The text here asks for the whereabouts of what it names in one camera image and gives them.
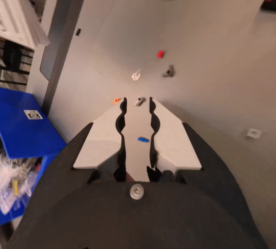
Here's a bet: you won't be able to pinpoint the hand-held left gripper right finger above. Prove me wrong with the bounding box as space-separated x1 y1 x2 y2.
146 97 202 182

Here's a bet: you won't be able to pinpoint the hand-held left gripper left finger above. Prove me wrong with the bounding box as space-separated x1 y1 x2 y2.
73 97 128 181

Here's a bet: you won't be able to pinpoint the black lego connector piece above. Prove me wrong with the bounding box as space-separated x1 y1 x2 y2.
162 65 175 78

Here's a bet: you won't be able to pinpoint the white square lego piece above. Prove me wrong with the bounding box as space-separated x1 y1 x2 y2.
247 128 262 139

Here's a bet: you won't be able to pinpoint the clear bags of lego parts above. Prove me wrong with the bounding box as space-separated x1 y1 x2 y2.
0 153 44 215

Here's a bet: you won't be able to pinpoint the blue storage bin with tag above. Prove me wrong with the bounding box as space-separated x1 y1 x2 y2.
0 87 67 226

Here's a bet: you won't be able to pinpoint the stack of white booklets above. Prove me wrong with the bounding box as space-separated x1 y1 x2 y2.
0 0 50 50

